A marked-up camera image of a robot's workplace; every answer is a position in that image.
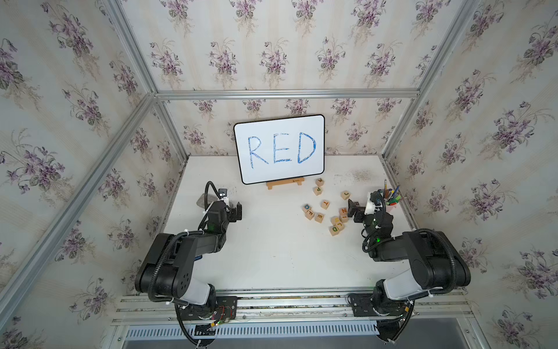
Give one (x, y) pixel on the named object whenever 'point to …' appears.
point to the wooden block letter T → (325, 204)
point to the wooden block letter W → (320, 182)
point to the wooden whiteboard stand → (269, 185)
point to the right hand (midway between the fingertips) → (366, 201)
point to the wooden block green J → (345, 195)
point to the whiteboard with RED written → (280, 149)
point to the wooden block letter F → (309, 214)
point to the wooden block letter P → (317, 191)
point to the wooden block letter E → (320, 217)
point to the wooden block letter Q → (306, 208)
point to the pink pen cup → (389, 208)
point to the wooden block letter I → (344, 218)
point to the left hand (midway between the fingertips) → (227, 203)
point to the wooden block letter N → (343, 211)
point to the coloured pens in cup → (391, 197)
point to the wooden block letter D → (333, 230)
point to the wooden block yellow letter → (335, 220)
